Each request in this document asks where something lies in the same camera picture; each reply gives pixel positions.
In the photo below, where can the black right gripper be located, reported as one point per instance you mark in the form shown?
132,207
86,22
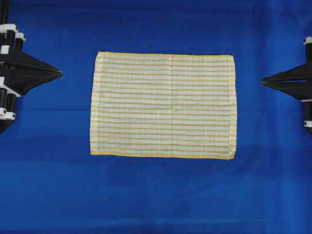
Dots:
298,90

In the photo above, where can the black vertical frame post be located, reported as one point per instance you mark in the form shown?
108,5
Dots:
4,11

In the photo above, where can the yellow striped towel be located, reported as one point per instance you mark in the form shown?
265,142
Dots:
164,105

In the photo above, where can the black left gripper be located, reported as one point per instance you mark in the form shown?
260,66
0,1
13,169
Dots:
13,87

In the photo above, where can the blue table cloth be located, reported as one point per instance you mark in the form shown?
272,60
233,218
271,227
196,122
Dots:
51,184

